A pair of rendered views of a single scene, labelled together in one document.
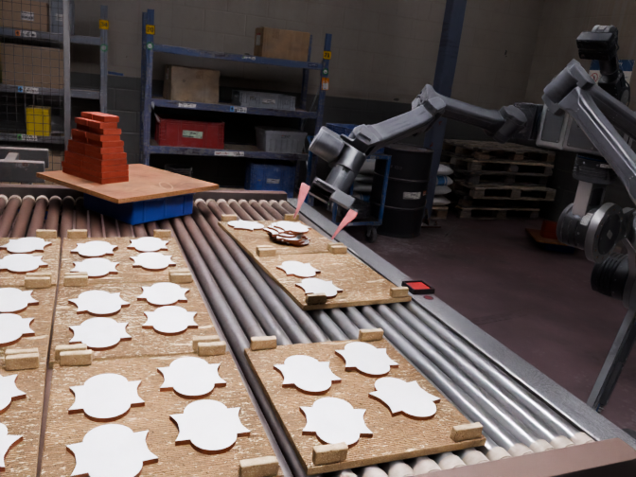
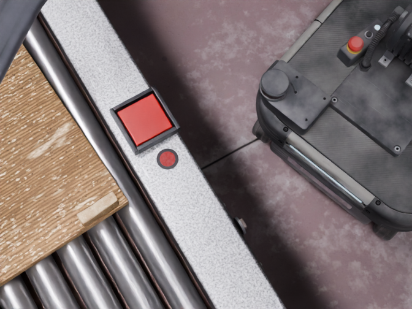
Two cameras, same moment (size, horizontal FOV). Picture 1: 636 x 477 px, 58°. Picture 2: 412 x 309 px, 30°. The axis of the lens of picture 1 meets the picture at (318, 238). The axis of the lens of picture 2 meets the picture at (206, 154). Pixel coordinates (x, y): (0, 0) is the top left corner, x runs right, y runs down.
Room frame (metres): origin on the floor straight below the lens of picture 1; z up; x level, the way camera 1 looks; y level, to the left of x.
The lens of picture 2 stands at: (1.33, -0.34, 1.98)
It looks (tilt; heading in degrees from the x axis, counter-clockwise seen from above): 73 degrees down; 347
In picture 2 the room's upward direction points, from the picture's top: 6 degrees clockwise
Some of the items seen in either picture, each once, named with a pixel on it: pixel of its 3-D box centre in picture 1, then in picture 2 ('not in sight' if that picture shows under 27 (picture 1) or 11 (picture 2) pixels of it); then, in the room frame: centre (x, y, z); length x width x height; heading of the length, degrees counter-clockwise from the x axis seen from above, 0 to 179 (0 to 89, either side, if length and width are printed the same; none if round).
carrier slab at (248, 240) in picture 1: (278, 237); not in sight; (2.07, 0.15, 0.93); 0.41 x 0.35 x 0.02; 28
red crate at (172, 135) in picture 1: (189, 132); not in sight; (6.02, 1.45, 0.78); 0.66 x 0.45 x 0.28; 112
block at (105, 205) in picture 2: (398, 291); (98, 209); (1.58, -0.25, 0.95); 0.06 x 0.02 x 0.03; 117
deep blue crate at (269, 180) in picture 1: (269, 177); not in sight; (6.38, 0.62, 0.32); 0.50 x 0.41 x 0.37; 108
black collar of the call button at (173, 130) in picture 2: (417, 287); (144, 120); (1.71, -0.33, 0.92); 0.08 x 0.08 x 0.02; 23
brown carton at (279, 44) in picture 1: (281, 44); not in sight; (6.34, 0.61, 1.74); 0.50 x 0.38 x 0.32; 112
